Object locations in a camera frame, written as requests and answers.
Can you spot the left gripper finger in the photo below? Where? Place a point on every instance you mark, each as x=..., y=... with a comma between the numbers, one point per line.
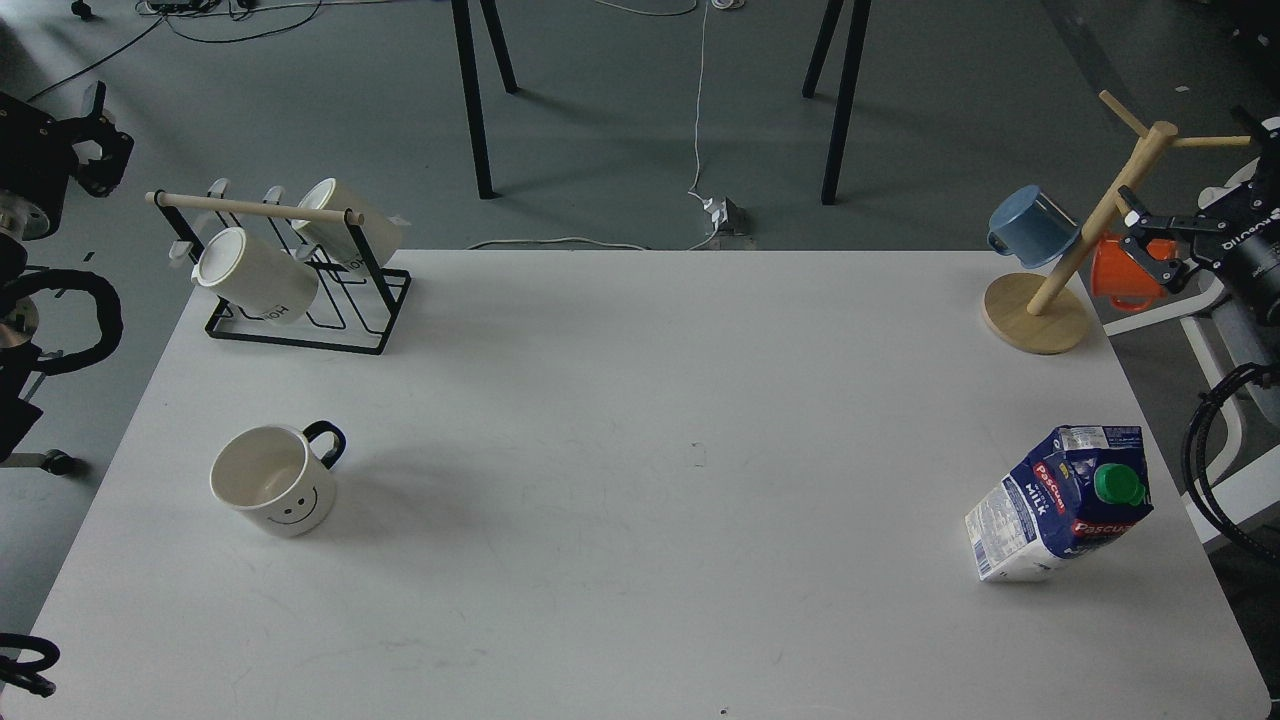
x=92, y=131
x=99, y=178

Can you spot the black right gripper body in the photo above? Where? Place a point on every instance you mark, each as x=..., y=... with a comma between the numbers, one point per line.
x=1241, y=250

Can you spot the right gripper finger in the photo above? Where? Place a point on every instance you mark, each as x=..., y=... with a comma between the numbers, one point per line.
x=1140, y=220
x=1157, y=253

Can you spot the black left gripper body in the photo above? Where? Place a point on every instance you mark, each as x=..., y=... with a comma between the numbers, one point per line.
x=37, y=164

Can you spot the blue milk carton green cap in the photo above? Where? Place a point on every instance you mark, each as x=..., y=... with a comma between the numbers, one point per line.
x=1078, y=490

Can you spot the white smiley mug black handle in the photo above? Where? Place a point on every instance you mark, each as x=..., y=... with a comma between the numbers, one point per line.
x=280, y=478

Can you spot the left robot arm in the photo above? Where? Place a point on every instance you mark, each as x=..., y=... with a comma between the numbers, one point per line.
x=25, y=363

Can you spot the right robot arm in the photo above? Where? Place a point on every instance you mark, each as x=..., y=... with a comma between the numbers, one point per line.
x=1225, y=498

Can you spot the orange mug on tree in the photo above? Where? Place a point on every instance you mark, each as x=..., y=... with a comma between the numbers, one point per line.
x=1116, y=277

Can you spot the blue mug on tree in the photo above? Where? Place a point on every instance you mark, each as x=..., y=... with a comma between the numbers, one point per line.
x=1029, y=226

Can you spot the wooden mug tree stand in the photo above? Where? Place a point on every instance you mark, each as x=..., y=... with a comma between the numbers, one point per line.
x=1036, y=313

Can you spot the front white mug on rack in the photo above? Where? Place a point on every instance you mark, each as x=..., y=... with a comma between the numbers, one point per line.
x=262, y=279

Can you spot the black table legs right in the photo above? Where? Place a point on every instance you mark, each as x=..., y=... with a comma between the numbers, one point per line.
x=857, y=29

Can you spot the black table legs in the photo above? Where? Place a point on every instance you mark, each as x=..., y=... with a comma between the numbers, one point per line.
x=464, y=39
x=857, y=29

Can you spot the black table legs left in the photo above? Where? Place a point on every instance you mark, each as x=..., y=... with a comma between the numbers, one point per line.
x=464, y=39

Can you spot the white power adapter on floor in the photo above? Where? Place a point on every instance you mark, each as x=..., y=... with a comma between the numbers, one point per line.
x=726, y=218

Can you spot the black wire mug rack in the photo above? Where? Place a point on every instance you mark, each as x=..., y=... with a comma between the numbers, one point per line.
x=349, y=245

